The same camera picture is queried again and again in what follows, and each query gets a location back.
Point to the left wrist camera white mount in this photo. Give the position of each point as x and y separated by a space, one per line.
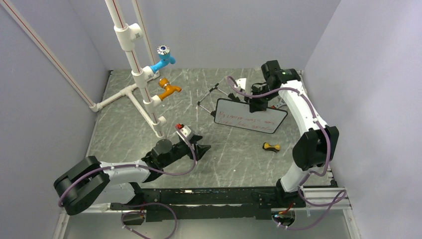
184 131

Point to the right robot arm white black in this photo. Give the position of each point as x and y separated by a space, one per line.
316 146

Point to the blue faucet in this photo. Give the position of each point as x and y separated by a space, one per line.
164 54

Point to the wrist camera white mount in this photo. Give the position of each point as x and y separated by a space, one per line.
240 85
184 131

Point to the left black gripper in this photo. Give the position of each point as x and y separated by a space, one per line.
202 149

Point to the orange faucet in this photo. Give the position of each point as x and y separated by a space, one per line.
169 89

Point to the white PVC pipe frame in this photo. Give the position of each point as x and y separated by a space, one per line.
138 92

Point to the yellow black eraser cloth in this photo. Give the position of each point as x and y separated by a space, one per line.
273 148

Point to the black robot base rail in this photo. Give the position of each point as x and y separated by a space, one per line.
211 203

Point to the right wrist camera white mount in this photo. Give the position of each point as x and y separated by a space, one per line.
240 85

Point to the aluminium extrusion frame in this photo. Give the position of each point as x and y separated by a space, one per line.
324 198

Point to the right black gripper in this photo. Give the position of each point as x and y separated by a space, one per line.
254 105

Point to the small black-framed whiteboard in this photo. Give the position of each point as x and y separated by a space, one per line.
237 114

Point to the black wire whiteboard stand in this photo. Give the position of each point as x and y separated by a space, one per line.
208 102

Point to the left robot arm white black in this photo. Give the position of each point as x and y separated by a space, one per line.
91 182

